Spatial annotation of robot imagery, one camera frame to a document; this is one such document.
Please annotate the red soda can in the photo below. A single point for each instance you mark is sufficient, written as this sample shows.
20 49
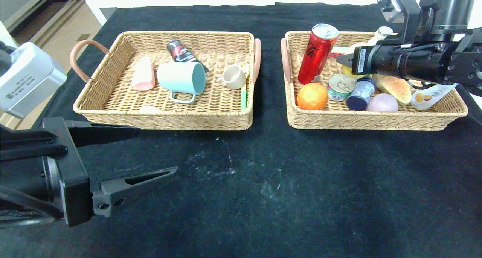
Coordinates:
314 58

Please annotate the black tablecloth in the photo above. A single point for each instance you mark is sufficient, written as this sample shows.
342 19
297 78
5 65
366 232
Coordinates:
241 194

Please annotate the small pink bottle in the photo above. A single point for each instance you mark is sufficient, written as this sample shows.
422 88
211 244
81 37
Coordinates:
143 77

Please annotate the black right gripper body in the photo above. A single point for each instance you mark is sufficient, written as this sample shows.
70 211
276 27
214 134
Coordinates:
361 60

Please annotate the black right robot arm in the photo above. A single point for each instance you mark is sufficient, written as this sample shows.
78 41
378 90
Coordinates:
440 58

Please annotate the orange fruit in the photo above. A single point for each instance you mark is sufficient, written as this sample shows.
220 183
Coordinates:
311 96

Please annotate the short silver tin can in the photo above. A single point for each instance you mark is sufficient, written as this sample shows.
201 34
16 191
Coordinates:
340 88

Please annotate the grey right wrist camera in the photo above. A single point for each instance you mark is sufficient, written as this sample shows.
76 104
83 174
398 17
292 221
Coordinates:
399 9

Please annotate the white milk drink bottle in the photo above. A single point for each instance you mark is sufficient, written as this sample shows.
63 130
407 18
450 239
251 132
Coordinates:
382 34

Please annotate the striped bread loaf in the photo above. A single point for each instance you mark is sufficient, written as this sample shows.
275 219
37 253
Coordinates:
414 85

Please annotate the black cosmetic tube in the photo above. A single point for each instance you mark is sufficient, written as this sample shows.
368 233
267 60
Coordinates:
179 51

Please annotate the small dark blue jar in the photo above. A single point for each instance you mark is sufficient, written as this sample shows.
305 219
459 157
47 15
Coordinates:
359 96

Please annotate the white bottle blue cap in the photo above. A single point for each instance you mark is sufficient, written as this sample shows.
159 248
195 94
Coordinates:
429 96

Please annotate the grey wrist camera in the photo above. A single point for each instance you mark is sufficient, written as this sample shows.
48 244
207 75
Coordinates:
399 9
26 79

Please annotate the white hanging cloth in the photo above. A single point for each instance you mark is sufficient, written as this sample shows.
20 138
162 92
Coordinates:
5 32

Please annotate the yellow lemon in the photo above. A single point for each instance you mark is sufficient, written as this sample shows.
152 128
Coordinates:
348 71

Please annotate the small beige cup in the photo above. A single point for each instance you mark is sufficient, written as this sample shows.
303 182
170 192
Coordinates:
233 79

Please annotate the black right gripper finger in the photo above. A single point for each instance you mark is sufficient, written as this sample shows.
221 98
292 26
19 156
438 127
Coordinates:
344 59

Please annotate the light blue mug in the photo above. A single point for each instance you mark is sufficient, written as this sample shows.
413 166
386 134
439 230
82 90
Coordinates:
177 77

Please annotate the yellow bread bun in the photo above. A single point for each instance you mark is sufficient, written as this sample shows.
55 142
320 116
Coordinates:
395 88

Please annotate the red green candy box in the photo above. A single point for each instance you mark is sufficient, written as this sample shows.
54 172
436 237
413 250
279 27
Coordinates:
339 51

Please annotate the pale pink round bun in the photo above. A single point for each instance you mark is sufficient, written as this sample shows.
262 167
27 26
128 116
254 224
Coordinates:
382 104

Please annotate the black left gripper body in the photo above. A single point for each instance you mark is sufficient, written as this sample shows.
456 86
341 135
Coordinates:
75 171

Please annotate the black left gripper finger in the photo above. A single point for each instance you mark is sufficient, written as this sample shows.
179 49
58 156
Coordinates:
124 190
101 133

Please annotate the grey metal shelf frame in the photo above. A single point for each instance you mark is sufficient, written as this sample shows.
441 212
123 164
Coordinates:
15 2

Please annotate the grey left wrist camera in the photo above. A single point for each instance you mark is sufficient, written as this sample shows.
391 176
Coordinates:
26 79

